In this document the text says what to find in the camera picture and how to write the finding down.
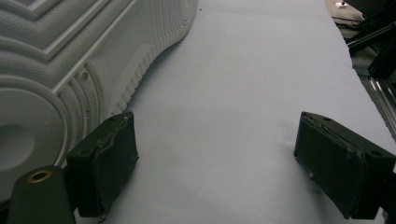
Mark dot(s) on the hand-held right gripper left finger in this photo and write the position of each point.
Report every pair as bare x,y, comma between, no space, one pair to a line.
109,168

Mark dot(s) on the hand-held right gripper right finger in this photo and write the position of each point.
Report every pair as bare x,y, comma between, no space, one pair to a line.
336,168

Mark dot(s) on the white sneaker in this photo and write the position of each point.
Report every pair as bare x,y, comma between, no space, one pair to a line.
62,62

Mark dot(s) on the black metal stand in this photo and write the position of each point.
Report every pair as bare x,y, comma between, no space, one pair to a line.
381,59

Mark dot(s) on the aluminium floor rail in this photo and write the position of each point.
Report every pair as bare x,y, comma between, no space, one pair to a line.
384,96

